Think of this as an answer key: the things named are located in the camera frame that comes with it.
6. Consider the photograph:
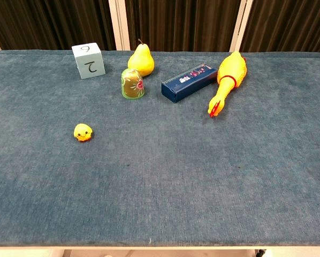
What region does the small yellow chick toy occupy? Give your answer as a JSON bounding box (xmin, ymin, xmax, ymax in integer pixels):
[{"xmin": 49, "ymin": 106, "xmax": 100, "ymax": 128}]
[{"xmin": 73, "ymin": 123, "xmax": 95, "ymax": 142}]

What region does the blue table cloth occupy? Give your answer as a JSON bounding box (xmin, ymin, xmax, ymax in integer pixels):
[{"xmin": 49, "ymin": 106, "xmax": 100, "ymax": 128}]
[{"xmin": 0, "ymin": 49, "xmax": 320, "ymax": 247}]

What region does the dark blue rectangular box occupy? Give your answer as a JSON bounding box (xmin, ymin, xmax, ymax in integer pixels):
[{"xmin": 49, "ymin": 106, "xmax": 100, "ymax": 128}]
[{"xmin": 161, "ymin": 63, "xmax": 219, "ymax": 104}]

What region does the yellow pear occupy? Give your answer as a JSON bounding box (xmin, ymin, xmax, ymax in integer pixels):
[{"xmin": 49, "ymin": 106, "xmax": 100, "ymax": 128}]
[{"xmin": 127, "ymin": 38, "xmax": 155, "ymax": 78}]

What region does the yellow rubber chicken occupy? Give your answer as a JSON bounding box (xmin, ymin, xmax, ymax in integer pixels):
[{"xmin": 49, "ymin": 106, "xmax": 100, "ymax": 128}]
[{"xmin": 208, "ymin": 51, "xmax": 248, "ymax": 118}]

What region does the light blue numbered cube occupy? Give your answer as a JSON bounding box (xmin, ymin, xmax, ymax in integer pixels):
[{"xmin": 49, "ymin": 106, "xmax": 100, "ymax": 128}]
[{"xmin": 71, "ymin": 42, "xmax": 106, "ymax": 80}]

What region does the dark pleated curtain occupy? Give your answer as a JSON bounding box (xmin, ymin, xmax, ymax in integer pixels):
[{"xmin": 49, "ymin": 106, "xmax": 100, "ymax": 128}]
[{"xmin": 0, "ymin": 0, "xmax": 320, "ymax": 54}]

